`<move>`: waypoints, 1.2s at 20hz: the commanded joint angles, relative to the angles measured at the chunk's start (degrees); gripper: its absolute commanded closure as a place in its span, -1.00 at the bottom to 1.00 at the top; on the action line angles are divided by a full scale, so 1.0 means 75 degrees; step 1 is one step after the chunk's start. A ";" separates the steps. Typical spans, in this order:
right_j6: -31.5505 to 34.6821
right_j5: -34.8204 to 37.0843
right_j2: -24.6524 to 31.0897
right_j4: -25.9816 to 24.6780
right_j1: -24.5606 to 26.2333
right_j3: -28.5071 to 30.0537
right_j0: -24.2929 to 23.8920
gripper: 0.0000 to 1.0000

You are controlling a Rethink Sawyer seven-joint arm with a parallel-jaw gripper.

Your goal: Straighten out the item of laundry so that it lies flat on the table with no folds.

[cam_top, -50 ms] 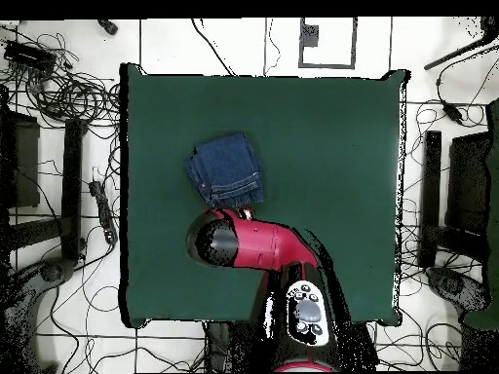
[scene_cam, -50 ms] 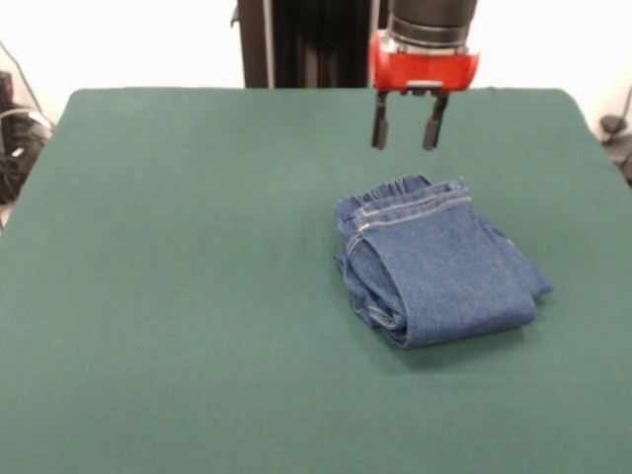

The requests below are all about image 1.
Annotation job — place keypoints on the dark green table cloth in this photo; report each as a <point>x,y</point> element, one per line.
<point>319,156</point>

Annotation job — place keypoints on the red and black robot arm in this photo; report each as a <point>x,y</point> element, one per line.
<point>265,245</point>

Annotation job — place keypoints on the black flat panel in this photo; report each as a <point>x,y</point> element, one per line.
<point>23,163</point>
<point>468,183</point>

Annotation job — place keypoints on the small black cylindrical object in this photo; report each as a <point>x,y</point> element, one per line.
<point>109,27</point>

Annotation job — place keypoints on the blue denim jeans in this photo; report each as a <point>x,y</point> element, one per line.
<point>226,167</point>

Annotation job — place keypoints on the black electronics box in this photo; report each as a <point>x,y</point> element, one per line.
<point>27,54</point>

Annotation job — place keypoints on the black power adapter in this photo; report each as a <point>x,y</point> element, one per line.
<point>452,112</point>

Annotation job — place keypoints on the black rod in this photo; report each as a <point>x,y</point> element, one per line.
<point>452,56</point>

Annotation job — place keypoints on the black stand bar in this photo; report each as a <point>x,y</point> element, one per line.
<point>432,187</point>
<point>72,187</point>

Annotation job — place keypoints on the grey curved floor base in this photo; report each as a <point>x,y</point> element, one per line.
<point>452,284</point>
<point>50,272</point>

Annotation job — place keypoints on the black power strip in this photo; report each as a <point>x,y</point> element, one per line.
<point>103,210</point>

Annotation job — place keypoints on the dark grey square marker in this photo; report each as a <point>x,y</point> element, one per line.
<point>310,35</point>

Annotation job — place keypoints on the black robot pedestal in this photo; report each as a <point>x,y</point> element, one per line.
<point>234,348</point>

